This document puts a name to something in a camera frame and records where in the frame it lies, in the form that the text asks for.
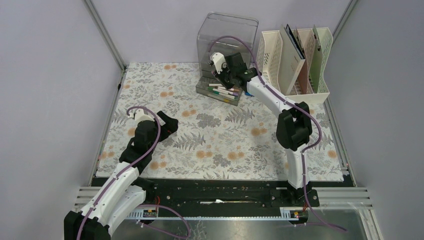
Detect teal cap white marker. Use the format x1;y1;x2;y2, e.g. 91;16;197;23
212;88;237;100

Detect brown cap white marker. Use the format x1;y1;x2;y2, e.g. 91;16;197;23
208;83;222;87

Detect clear acrylic drawer organizer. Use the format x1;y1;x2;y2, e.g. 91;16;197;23
195;11;259;106

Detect beige notebook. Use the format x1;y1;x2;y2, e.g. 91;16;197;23
278;25;305;95

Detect pink clipboard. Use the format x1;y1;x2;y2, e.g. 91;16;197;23
295;28;316;95

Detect green clipboard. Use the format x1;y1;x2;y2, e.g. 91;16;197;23
309;25;333;94

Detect purple cap white marker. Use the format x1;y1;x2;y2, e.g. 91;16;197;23
216;89;239;98

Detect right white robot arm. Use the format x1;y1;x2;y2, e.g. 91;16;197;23
210;52;313;206

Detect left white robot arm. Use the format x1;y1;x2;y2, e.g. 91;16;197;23
63;106;179;240

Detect white mesh file rack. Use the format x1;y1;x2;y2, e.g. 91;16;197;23
256;25;333;104

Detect floral table mat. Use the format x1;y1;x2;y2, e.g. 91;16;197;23
96;61;345;182

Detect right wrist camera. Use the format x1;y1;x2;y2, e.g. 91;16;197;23
210;52;227;74

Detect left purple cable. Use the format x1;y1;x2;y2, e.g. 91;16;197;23
75;105;193;240

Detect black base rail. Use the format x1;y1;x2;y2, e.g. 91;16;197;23
134;177;367;219

